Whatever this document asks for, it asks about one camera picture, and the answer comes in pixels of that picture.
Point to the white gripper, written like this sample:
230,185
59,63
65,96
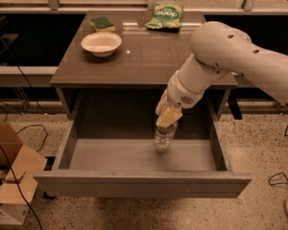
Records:
179,94

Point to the clear plastic water bottle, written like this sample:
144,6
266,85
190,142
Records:
164,136

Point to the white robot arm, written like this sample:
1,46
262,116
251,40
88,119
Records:
217,49

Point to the grey cabinet with counter top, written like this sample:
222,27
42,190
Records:
144,58

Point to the open grey top drawer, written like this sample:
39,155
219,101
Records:
108,150

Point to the green chip bag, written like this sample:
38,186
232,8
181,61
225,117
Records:
166,16

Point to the white bowl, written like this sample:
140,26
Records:
102,44

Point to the green yellow sponge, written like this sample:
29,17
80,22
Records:
102,24

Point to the brown cardboard box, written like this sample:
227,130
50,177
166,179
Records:
18,163

